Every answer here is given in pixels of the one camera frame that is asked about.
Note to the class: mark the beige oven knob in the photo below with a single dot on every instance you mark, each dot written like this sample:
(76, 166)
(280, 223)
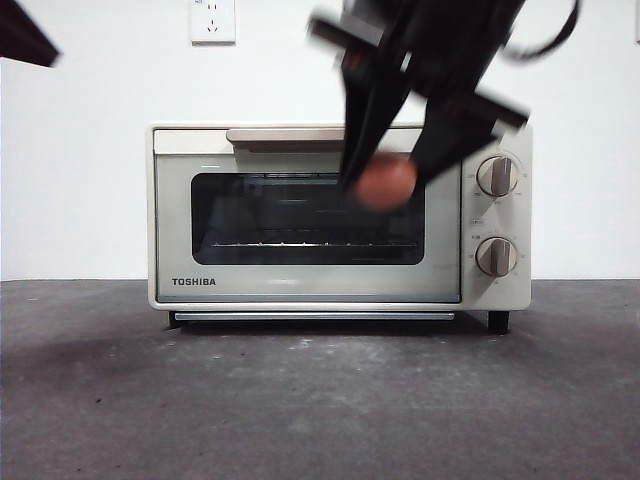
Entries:
(496, 256)
(497, 176)

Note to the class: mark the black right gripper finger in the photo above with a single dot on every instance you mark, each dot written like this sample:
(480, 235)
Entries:
(360, 135)
(445, 140)

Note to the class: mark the cream toaster oven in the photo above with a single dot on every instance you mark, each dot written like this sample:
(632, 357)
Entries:
(500, 215)

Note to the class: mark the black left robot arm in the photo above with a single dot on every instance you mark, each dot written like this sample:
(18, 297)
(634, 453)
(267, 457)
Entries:
(20, 30)

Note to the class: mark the white wall outlet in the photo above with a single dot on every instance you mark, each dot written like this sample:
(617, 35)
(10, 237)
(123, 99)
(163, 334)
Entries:
(212, 22)

